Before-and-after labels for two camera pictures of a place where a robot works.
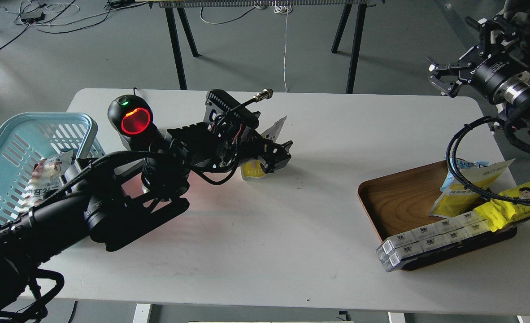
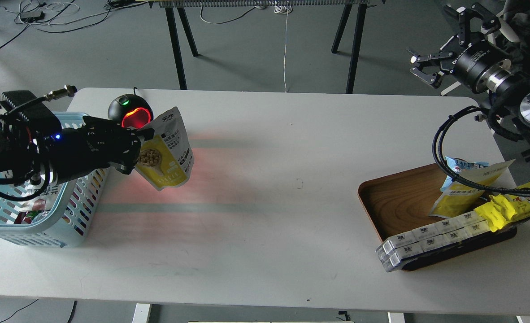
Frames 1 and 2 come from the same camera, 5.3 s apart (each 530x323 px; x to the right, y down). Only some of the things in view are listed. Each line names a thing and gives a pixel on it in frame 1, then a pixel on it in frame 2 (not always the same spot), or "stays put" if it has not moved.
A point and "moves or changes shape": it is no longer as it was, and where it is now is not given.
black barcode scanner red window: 132,116 stays put
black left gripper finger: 271,148 to 148,133
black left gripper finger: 270,163 to 125,167
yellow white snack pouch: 251,169 moves or changes shape
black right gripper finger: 492,30 to 488,21
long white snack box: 387,247 stays put
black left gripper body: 232,126 to 94,144
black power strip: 32,17 stays put
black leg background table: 172,6 stays put
